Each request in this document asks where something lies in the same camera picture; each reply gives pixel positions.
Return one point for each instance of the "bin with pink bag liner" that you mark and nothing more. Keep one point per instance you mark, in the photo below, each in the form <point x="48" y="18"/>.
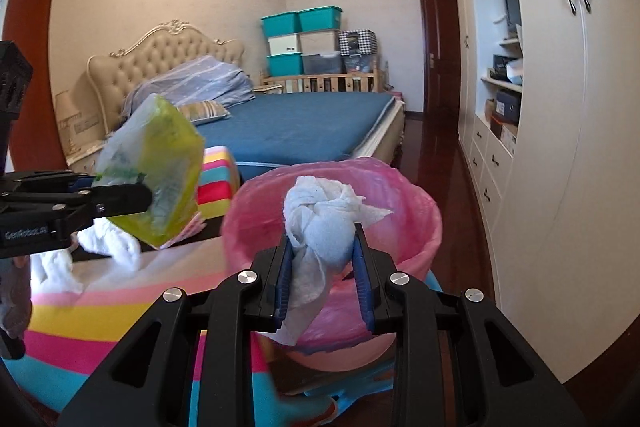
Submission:
<point x="400" y="227"/>

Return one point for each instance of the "cream nightstand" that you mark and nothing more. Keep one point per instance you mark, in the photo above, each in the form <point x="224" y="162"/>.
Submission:
<point x="80" y="132"/>

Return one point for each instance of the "yellow-green plastic wrapper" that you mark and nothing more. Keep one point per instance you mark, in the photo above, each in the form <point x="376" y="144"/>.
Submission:
<point x="170" y="142"/>

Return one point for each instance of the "black-white checked bag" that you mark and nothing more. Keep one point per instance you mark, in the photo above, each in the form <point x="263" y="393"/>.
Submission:
<point x="357" y="42"/>

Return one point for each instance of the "person's left hand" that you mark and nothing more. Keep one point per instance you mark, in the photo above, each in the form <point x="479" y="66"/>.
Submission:
<point x="15" y="297"/>

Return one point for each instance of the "cardboard box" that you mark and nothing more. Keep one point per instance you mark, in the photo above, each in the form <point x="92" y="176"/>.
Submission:
<point x="504" y="131"/>

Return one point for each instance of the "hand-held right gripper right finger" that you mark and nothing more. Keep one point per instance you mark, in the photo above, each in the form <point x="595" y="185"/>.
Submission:
<point x="362" y="279"/>

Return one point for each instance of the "black shelf box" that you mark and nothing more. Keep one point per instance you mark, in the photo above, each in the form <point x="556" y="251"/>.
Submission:
<point x="500" y="66"/>

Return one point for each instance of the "colourful striped tablecloth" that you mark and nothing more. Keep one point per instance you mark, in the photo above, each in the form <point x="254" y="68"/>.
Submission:
<point x="100" y="307"/>

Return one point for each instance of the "grey striped pillow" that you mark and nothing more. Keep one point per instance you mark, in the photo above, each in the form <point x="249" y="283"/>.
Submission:
<point x="200" y="79"/>

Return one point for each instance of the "wooden crib rail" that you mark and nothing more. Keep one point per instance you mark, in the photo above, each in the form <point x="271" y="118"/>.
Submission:
<point x="320" y="83"/>

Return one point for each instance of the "reddish-brown wooden door frame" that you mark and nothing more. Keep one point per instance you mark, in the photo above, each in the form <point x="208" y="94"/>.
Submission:
<point x="35" y="7"/>

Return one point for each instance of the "white tissue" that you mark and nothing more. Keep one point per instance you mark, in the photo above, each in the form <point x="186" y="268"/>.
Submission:
<point x="107" y="249"/>
<point x="310" y="217"/>

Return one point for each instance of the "dark wooden door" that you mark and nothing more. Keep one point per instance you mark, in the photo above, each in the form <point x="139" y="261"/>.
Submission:
<point x="442" y="52"/>

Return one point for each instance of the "dark blue safe box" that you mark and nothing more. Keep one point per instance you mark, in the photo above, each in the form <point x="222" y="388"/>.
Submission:
<point x="506" y="106"/>

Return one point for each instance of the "beige tufted headboard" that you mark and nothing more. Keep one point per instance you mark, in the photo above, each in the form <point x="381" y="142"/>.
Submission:
<point x="150" y="57"/>

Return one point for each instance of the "bed with blue sheet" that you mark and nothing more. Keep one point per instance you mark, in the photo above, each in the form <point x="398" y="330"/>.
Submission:
<point x="310" y="122"/>

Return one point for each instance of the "white wardrobe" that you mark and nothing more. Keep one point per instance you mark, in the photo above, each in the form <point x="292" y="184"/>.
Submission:
<point x="575" y="157"/>

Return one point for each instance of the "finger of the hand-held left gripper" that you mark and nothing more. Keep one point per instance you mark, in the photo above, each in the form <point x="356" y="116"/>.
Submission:
<point x="82" y="180"/>
<point x="125" y="199"/>

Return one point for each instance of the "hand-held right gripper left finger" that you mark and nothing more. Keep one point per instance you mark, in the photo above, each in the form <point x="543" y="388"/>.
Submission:
<point x="281" y="279"/>

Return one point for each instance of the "grey clear storage box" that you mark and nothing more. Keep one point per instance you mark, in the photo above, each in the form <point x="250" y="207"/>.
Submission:
<point x="322" y="63"/>

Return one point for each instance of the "teal plastic storage box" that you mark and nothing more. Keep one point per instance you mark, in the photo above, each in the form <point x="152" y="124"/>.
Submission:
<point x="281" y="24"/>
<point x="285" y="65"/>
<point x="321" y="19"/>

